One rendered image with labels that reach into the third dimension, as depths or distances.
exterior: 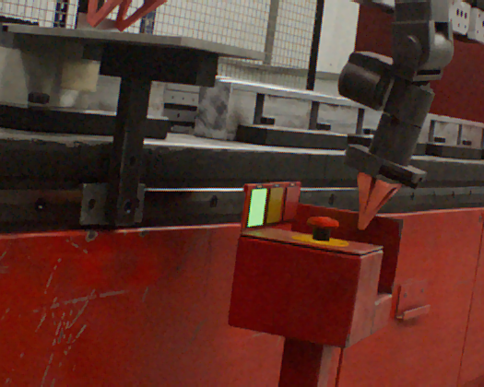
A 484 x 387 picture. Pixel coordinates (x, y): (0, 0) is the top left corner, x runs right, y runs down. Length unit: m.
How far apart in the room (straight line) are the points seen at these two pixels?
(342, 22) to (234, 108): 7.79
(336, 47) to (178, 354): 8.11
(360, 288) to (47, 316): 0.38
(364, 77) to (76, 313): 0.49
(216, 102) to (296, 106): 0.23
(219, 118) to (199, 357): 0.41
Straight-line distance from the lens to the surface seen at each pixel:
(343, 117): 2.09
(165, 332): 1.45
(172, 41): 1.16
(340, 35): 9.50
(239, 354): 1.64
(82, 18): 1.30
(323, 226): 1.34
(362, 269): 1.31
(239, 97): 1.75
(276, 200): 1.43
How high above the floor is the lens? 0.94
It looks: 3 degrees down
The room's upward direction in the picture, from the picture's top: 7 degrees clockwise
